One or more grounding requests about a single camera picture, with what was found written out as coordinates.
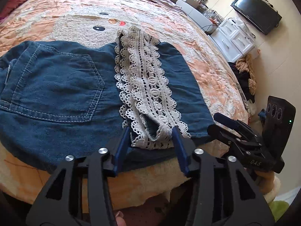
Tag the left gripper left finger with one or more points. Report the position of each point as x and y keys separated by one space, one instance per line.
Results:
x=77 y=192

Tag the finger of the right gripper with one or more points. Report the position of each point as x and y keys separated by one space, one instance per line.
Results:
x=226 y=121
x=220 y=134

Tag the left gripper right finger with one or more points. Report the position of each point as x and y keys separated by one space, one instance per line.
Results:
x=223 y=191

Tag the blue denim lace-trimmed pants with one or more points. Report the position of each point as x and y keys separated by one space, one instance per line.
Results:
x=60 y=98

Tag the person's hand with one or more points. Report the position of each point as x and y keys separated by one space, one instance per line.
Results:
x=119 y=219

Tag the tan and black clothes heap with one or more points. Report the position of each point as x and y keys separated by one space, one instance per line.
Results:
x=244 y=72

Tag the orange white bunny bedspread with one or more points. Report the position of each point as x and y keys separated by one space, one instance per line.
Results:
x=47 y=20

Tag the white drawer cabinet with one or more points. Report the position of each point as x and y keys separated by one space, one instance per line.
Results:
x=234 y=39

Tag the white low desk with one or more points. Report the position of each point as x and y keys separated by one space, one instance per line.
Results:
x=189 y=7

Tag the black wall-mounted television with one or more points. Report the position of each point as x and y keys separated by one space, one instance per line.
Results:
x=259 y=13

